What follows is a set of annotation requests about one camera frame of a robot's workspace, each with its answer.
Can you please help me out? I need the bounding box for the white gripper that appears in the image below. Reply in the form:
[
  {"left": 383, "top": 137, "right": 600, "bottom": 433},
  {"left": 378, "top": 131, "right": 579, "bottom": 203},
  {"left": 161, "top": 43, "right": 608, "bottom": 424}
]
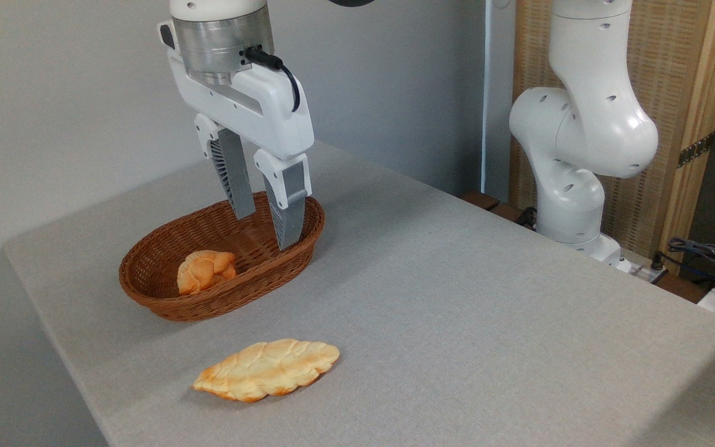
[{"left": 158, "top": 21, "right": 315, "bottom": 251}]

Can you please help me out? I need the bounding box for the long braided bread loaf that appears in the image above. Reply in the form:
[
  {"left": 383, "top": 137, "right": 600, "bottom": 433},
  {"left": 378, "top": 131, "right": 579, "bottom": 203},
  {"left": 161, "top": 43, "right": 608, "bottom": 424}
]
[{"left": 193, "top": 338, "right": 341, "bottom": 403}]

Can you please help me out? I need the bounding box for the brown wicker basket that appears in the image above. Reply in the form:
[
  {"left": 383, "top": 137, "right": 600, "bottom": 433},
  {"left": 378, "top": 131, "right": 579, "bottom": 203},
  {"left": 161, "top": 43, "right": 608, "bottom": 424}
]
[{"left": 119, "top": 191, "right": 326, "bottom": 322}]

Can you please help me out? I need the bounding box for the small croissant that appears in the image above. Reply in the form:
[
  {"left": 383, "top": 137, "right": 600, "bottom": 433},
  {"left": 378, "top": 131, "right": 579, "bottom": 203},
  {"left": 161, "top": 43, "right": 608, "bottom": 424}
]
[{"left": 177, "top": 250, "right": 238, "bottom": 296}]

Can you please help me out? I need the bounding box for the dark wooden base board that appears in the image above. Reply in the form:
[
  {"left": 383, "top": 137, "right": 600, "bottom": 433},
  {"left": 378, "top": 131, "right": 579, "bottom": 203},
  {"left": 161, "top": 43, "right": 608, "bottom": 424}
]
[{"left": 461, "top": 191, "right": 538, "bottom": 231}]

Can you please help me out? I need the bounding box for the white power strip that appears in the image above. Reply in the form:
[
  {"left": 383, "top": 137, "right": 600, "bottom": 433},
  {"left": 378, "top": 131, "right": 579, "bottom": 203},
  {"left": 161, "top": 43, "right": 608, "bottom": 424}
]
[{"left": 618, "top": 256, "right": 669, "bottom": 284}]

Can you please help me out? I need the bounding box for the bamboo folding screen panel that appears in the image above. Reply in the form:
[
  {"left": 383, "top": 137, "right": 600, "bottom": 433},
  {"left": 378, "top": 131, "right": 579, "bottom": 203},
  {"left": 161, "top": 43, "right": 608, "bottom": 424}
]
[{"left": 510, "top": 0, "right": 715, "bottom": 274}]

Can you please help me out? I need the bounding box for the metal screen hinge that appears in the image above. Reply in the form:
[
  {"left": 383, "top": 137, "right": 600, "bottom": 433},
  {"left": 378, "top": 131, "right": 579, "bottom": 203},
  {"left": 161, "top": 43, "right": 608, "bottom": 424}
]
[{"left": 677, "top": 132, "right": 715, "bottom": 168}]

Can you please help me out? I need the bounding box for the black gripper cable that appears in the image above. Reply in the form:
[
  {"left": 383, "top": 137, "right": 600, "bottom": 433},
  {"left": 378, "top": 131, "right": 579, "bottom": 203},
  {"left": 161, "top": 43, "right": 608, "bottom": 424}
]
[{"left": 245, "top": 47, "right": 301, "bottom": 113}]

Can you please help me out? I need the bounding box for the white vertical wall trim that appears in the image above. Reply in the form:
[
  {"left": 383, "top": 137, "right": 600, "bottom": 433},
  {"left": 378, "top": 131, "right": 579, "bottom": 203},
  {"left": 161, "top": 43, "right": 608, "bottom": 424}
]
[{"left": 480, "top": 0, "right": 495, "bottom": 194}]

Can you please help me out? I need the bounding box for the dark cable bundle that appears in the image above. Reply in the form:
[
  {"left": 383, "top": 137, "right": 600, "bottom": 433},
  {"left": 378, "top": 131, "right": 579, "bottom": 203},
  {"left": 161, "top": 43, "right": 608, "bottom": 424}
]
[{"left": 665, "top": 237, "right": 715, "bottom": 292}]

